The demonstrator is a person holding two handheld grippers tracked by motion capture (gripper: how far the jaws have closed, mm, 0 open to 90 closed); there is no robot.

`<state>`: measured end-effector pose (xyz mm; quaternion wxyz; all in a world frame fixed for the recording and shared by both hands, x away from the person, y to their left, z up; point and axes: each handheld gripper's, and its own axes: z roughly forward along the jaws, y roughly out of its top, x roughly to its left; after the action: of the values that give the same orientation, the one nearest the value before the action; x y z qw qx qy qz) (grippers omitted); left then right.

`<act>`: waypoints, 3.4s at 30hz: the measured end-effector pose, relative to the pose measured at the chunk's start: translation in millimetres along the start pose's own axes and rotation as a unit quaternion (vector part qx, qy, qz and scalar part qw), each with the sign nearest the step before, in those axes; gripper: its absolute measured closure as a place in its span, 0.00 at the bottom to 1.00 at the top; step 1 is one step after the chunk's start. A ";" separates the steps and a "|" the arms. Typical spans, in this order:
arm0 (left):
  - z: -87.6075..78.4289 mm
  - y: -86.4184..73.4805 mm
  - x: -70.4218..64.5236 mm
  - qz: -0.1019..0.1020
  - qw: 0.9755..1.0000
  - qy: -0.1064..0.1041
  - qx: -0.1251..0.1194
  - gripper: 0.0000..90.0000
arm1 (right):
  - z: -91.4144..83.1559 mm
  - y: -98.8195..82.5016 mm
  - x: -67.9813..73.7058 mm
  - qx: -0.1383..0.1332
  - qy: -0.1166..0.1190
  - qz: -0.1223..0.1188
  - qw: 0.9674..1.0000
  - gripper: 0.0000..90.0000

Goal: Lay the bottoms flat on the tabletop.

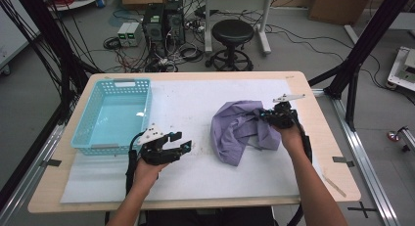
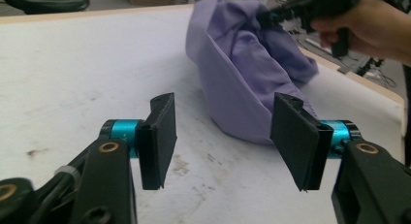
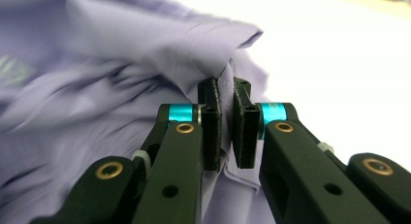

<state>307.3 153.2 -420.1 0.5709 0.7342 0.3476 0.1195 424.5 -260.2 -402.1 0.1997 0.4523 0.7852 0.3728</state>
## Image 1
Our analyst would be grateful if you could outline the black round stool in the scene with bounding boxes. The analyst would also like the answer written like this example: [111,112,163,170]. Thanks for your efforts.
[205,19,255,72]

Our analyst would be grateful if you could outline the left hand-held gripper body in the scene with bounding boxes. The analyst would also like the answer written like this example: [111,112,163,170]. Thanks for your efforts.
[136,122,182,165]

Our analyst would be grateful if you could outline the large cardboard box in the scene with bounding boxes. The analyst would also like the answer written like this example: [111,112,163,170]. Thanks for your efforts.
[307,0,376,26]

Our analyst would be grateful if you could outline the white foam mat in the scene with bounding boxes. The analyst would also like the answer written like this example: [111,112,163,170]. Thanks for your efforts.
[60,78,322,204]

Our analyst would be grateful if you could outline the white desk frame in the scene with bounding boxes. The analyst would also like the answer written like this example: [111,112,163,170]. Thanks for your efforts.
[195,0,301,56]

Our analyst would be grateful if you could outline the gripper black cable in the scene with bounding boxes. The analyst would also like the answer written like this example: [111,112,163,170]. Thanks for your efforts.
[125,131,145,196]
[287,110,314,163]

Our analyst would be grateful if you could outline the black computer tower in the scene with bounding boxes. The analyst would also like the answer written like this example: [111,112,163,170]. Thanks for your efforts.
[163,0,186,46]
[142,3,165,43]

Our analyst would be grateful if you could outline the long black floor cable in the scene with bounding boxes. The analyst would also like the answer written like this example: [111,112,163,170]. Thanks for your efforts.
[265,22,415,107]

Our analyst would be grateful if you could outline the beige tape strip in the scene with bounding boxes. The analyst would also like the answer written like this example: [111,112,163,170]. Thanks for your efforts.
[321,173,347,199]

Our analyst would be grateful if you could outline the white metal device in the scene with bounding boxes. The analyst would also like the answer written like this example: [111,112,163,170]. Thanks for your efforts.
[386,46,415,92]

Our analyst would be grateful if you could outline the aluminium rail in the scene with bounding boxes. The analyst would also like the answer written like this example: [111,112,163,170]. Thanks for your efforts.
[311,88,402,226]
[0,122,67,226]

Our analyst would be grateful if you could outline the black frame post with cables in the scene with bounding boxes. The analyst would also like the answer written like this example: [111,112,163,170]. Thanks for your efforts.
[13,0,102,122]

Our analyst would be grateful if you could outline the person's left hand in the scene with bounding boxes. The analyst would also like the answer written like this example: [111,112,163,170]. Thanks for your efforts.
[133,161,169,191]

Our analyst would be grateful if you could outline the black tape strip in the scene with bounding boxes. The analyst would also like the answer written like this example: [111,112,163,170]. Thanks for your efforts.
[39,158,63,168]
[332,156,355,168]

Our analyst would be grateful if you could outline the light blue plastic basket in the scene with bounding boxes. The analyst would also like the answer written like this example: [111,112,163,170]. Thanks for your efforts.
[70,77,154,157]

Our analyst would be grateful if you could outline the white power supply unit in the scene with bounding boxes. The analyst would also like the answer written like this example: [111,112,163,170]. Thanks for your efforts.
[116,22,131,48]
[126,22,142,47]

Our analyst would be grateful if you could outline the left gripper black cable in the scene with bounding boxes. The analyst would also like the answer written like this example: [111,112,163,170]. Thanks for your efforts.
[125,131,145,196]

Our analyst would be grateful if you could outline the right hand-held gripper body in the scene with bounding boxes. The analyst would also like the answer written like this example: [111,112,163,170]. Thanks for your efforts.
[267,93,306,129]

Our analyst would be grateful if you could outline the metal stand with red wheel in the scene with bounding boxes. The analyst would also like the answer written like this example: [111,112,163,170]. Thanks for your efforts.
[386,126,415,153]

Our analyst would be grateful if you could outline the white panel cart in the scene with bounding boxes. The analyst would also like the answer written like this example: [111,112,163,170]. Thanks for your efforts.
[0,0,41,77]

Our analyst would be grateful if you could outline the round white table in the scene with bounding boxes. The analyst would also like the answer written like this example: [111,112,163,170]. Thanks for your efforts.
[45,0,107,12]

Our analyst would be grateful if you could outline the tangle of floor cables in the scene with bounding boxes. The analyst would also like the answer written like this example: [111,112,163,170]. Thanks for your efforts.
[102,4,209,73]

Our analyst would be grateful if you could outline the person's right hand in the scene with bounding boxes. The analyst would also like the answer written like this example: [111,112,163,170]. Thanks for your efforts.
[272,123,306,156]

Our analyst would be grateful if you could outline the black tape cross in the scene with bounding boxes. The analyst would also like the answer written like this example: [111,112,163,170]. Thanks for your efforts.
[346,201,378,219]

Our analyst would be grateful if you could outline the purple shorts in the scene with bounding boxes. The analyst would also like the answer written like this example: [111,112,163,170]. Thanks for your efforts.
[209,100,282,167]

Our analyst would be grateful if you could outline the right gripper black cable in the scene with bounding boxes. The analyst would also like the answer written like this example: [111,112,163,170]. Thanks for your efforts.
[287,110,314,163]

